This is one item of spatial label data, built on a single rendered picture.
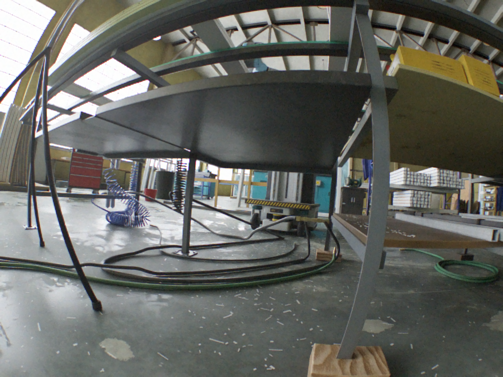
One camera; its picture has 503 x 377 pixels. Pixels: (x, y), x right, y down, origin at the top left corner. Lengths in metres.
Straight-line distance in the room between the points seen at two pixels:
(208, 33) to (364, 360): 0.96
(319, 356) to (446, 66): 0.68
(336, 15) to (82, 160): 4.38
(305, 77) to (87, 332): 0.71
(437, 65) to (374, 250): 0.43
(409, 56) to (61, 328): 1.00
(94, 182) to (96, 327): 4.04
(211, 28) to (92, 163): 4.04
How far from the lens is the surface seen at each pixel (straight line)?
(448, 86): 0.51
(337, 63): 0.84
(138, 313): 0.65
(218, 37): 0.76
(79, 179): 4.48
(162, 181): 5.87
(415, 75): 0.46
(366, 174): 6.06
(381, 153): 0.38
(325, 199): 5.25
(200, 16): 0.64
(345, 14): 0.66
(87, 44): 0.97
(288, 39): 11.77
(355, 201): 5.10
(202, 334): 0.58
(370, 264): 0.38
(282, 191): 2.34
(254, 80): 0.40
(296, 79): 0.38
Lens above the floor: 0.36
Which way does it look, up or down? 2 degrees up
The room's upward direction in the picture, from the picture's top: 5 degrees clockwise
